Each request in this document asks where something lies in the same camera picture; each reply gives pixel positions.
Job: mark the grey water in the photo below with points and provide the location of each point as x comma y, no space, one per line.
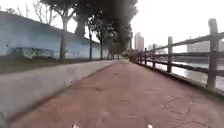
195,75

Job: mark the blue painted wall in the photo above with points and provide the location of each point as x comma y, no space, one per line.
30,38

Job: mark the distant tall building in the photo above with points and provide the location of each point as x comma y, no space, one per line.
139,41

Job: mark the row of big dark trees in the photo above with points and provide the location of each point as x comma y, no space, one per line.
116,20

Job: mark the red paved path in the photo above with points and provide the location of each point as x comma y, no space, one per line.
126,96

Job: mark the dark wooden rail fence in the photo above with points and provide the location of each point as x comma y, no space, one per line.
212,56

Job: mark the low grey concrete wall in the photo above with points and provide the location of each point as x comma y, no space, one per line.
33,86

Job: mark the grey kerb under fence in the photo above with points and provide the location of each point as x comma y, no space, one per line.
186,81

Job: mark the robot's own part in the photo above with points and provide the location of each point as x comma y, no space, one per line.
150,126
75,126

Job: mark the distant low buildings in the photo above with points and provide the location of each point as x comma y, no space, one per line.
200,46

